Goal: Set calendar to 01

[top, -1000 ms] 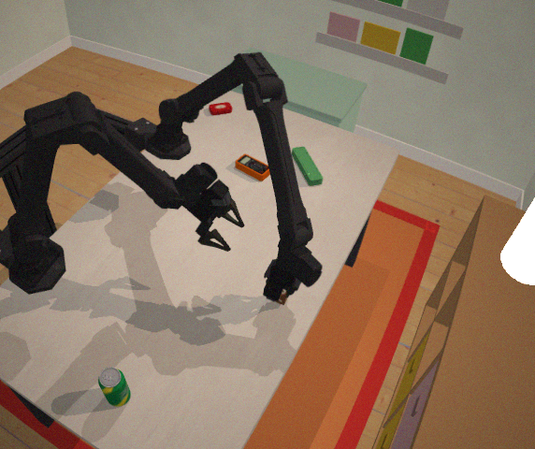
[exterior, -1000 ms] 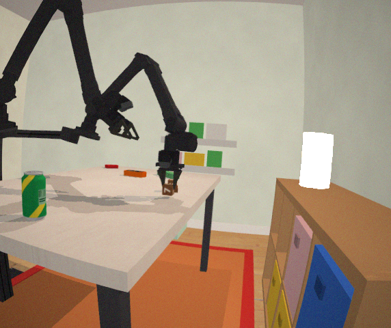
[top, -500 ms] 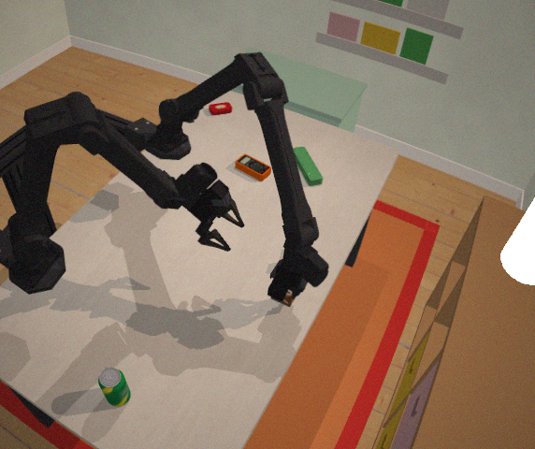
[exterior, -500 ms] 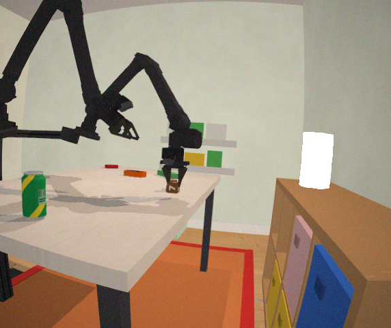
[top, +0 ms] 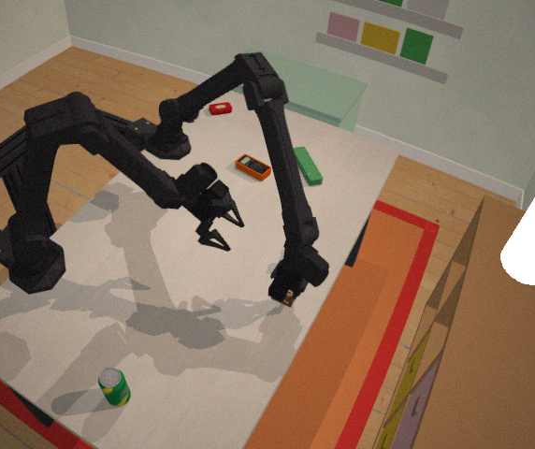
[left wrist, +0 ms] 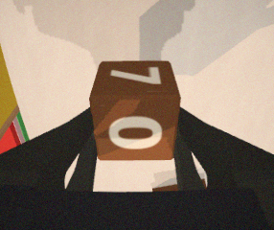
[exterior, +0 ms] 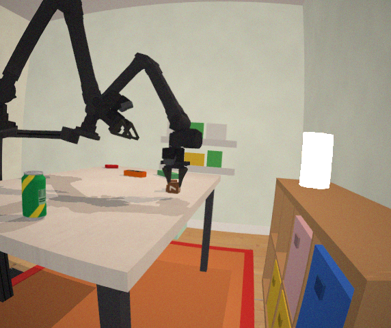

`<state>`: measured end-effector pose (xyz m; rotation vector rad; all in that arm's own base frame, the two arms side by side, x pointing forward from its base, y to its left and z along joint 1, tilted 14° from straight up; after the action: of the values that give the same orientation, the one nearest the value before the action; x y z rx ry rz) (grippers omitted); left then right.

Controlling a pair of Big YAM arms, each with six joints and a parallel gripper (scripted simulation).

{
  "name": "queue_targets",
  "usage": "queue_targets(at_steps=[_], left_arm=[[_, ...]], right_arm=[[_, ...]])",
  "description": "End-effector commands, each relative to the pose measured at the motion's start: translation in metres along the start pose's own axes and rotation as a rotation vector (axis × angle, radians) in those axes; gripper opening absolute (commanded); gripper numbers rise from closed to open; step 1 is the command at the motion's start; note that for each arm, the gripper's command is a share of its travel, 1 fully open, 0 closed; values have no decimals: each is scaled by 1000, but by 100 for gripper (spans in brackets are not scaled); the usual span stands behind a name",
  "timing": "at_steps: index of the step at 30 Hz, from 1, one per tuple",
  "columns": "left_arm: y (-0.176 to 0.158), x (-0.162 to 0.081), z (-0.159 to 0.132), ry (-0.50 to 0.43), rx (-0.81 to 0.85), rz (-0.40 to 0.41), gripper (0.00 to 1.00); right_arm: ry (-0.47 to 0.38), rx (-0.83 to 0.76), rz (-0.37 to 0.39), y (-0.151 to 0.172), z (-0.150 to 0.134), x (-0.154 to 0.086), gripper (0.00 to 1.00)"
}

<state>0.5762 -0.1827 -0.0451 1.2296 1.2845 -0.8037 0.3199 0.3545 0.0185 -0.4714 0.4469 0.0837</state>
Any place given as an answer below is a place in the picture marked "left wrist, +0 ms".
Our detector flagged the brown wooden tray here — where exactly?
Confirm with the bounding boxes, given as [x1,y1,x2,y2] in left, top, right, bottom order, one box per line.
[152,178,207,192]

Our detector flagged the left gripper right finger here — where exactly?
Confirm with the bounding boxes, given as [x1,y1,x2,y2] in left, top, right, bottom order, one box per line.
[173,106,274,227]

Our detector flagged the brown wooden number cube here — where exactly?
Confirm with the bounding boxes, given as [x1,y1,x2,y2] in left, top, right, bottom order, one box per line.
[89,60,181,161]

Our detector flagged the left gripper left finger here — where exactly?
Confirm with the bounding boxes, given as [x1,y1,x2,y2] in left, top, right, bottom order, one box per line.
[0,107,98,192]

